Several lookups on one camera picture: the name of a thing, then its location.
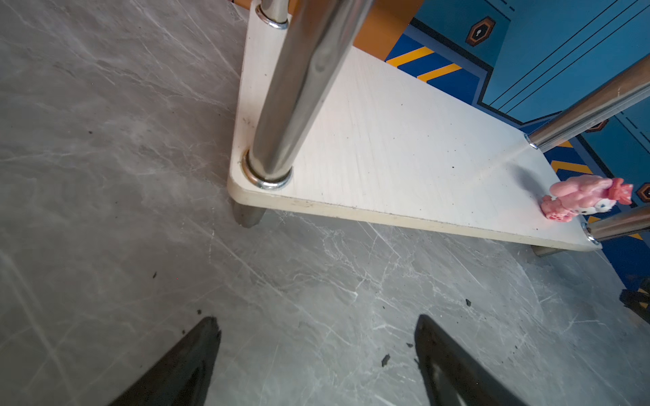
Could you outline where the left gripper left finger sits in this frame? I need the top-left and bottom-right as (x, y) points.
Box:
(112, 316), (222, 405)

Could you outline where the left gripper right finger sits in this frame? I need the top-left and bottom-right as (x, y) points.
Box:
(414, 314), (525, 405)

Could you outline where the pink bow character toy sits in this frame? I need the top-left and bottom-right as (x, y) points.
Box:
(540, 174), (633, 223)

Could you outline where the white two-tier shelf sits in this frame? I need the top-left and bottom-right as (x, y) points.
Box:
(228, 1), (649, 255)

